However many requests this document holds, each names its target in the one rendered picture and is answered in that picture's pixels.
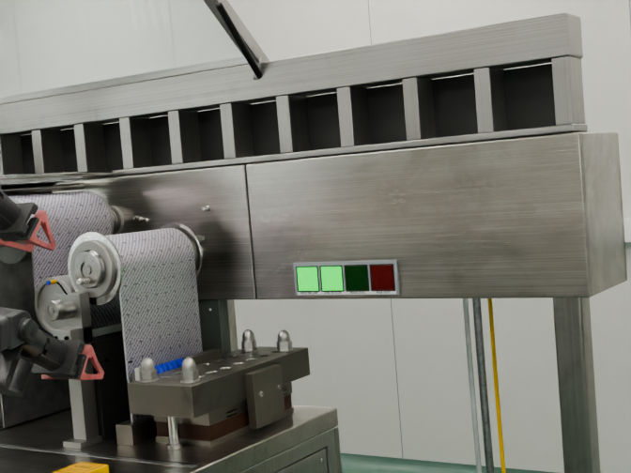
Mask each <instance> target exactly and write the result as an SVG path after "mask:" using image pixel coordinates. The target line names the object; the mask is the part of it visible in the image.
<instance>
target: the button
mask: <svg viewBox="0 0 631 473"><path fill-rule="evenodd" d="M53 473H109V466H108V465H103V464H94V463H86V462H79V463H76V464H74V465H69V466H67V467H64V468H61V469H59V470H56V471H54V472H53Z"/></svg>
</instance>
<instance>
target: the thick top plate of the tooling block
mask: <svg viewBox="0 0 631 473"><path fill-rule="evenodd" d="M292 348H293V350H292V351H288V352H276V350H277V347H273V346H258V347H257V349H256V350H253V351H241V349H239V350H235V351H232V352H229V353H225V354H222V357H221V358H218V359H214V360H211V361H207V362H204V363H201V364H198V365H196V370H198V374H199V379H200V381H198V382H195V383H188V384H184V383H180V381H181V374H180V372H181V371H182V367H179V368H176V369H173V370H170V371H167V372H163V373H160V374H157V376H158V378H159V380H157V381H154V382H146V383H142V382H140V381H132V382H130V383H128V394H129V405H130V414H140V415H152V416H165V417H177V418H189V419H194V418H197V417H200V416H202V415H205V414H207V413H209V412H212V411H215V410H217V409H220V408H223V407H225V406H228V405H231V404H234V403H237V402H239V401H242V400H245V399H247V392H246V381H245V374H247V373H250V372H253V371H256V370H259V369H261V368H264V367H267V366H270V365H272V364H281V366H282V378H283V385H284V384H287V383H289V382H292V381H295V380H297V379H300V378H303V377H304V376H307V375H310V364H309V352H308V347H292Z"/></svg>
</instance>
